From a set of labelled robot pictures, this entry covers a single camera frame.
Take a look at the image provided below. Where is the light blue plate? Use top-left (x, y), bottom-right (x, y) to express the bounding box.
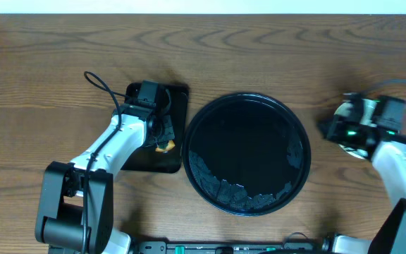
top-left (334, 99), bottom-right (376, 159)

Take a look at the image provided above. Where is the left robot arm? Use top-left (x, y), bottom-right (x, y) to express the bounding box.
top-left (35, 103), bottom-right (171, 253)

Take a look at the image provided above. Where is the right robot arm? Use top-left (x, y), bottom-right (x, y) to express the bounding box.
top-left (319, 93), bottom-right (406, 253)

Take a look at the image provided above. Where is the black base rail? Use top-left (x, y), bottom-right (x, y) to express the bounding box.
top-left (128, 231), bottom-right (373, 254)

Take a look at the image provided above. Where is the round black tray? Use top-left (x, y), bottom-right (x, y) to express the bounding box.
top-left (182, 92), bottom-right (312, 217)

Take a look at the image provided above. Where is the black rectangular tray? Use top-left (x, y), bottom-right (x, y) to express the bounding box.
top-left (122, 82), bottom-right (189, 174)

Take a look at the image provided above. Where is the left black cable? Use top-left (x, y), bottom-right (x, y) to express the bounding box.
top-left (81, 71), bottom-right (130, 254)

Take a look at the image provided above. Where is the orange green scrub sponge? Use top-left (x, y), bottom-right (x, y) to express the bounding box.
top-left (155, 140), bottom-right (176, 153)

